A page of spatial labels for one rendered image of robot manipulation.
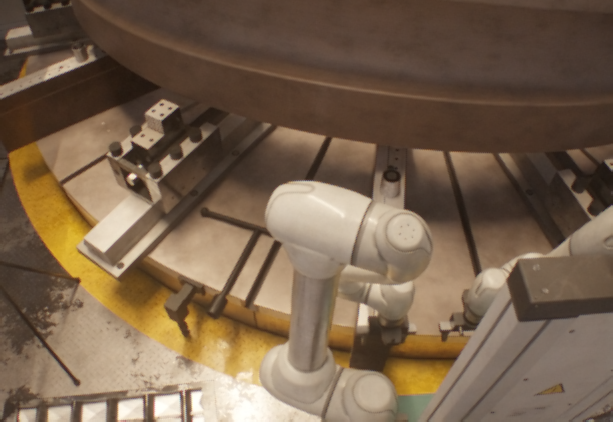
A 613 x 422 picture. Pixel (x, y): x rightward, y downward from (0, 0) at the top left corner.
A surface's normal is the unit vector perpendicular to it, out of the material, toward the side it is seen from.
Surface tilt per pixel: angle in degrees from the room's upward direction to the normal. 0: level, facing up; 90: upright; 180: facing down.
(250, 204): 0
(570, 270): 0
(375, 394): 6
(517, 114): 90
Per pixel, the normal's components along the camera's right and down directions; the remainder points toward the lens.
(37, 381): 0.00, -0.67
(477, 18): -0.06, 0.74
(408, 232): 0.01, -0.32
